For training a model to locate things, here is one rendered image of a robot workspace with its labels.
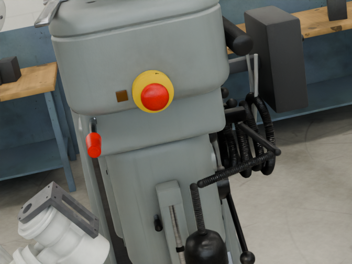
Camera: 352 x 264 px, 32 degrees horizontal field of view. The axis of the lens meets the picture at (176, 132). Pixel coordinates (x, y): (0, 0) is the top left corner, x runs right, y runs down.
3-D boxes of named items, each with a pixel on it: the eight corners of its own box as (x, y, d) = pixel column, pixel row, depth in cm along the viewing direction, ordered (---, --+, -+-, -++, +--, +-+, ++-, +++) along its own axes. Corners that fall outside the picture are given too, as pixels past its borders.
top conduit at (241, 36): (255, 54, 95) (252, 31, 94) (229, 59, 95) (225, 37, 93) (201, 9, 137) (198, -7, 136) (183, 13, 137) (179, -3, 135)
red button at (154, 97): (172, 109, 88) (167, 83, 86) (144, 115, 87) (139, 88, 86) (168, 102, 91) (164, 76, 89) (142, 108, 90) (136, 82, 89)
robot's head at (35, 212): (55, 274, 82) (98, 243, 80) (6, 237, 78) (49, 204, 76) (59, 242, 87) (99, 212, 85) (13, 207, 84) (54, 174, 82)
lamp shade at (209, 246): (200, 282, 101) (194, 249, 98) (178, 263, 107) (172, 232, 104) (237, 264, 104) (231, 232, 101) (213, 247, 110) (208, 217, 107)
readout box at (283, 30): (314, 107, 142) (305, 16, 135) (276, 114, 141) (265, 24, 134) (287, 84, 161) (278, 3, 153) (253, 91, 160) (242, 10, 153)
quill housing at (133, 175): (240, 279, 120) (215, 127, 109) (135, 305, 119) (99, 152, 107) (219, 232, 138) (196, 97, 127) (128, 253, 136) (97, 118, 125)
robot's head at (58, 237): (68, 301, 82) (114, 252, 82) (10, 259, 78) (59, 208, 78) (60, 276, 88) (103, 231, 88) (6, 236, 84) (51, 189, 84)
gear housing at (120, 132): (230, 131, 106) (222, 75, 102) (89, 162, 104) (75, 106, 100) (196, 81, 137) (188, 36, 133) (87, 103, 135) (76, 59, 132)
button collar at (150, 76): (177, 108, 91) (169, 69, 89) (136, 117, 90) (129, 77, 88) (175, 104, 93) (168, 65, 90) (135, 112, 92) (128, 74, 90)
